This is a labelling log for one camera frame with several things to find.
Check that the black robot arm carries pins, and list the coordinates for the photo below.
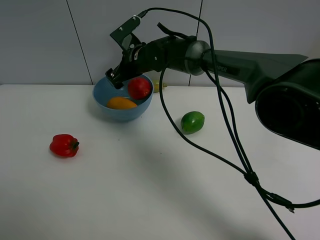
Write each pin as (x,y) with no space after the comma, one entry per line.
(285,88)

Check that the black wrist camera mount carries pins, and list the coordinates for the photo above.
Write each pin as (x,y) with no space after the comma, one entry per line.
(124,35)

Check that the red bell pepper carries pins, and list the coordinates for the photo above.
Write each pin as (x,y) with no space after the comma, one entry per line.
(64,145)

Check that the yellow green pear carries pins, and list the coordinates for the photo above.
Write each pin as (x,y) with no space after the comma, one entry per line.
(157,86)

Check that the green lime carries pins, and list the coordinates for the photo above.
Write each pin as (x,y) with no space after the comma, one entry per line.
(192,122)

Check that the orange yellow mango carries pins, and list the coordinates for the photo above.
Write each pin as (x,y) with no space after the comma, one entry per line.
(120,103)

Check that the red pomegranate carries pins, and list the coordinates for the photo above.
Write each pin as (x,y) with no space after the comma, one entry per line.
(139,88)

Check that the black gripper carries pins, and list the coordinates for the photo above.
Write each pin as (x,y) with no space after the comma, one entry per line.
(168,52)

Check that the blue plastic bowl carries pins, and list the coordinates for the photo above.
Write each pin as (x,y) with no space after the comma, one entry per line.
(103,91)

